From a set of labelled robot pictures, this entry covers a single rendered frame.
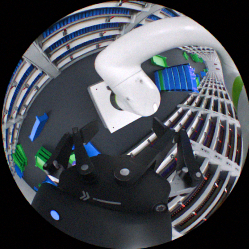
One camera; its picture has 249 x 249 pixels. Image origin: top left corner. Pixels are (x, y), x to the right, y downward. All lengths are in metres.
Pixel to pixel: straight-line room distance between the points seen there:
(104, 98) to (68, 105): 0.50
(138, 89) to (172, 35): 0.19
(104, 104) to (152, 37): 0.40
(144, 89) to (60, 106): 0.80
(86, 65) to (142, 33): 0.79
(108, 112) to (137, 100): 0.26
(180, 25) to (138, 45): 0.13
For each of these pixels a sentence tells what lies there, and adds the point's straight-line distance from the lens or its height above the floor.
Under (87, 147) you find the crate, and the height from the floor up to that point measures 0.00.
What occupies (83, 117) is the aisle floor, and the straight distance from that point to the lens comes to 0.85.
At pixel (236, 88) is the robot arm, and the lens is 0.24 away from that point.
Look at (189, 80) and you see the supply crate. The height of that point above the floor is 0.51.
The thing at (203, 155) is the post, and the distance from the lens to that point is 0.82.
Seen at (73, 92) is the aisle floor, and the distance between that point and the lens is 0.86.
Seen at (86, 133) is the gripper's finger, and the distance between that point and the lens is 0.16.
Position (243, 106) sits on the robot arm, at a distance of 0.20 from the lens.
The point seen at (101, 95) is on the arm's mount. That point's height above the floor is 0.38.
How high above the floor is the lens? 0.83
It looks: 62 degrees down
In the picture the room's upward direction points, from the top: 122 degrees clockwise
